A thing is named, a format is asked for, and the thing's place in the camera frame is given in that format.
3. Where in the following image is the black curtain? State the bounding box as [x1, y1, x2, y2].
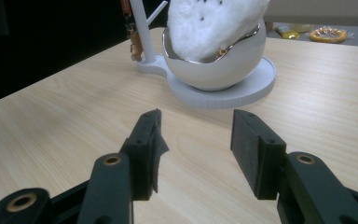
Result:
[0, 0, 171, 108]

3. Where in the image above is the white bowl with silver rim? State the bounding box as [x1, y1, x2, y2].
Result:
[161, 18, 268, 92]

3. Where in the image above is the white fluffy plush keychain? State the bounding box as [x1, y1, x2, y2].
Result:
[166, 0, 271, 63]

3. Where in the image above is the brown keychain strap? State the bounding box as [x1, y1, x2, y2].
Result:
[119, 0, 145, 63]

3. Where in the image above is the orange ring packet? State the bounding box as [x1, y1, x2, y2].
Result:
[309, 26, 350, 44]

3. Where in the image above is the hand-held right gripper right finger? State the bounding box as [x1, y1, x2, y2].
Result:
[229, 108, 288, 201]

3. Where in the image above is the white branched key stand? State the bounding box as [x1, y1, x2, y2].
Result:
[129, 0, 277, 110]

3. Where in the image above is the yellow packet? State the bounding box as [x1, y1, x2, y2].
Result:
[275, 25, 301, 40]

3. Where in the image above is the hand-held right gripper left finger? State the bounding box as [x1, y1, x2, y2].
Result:
[119, 108, 171, 202]

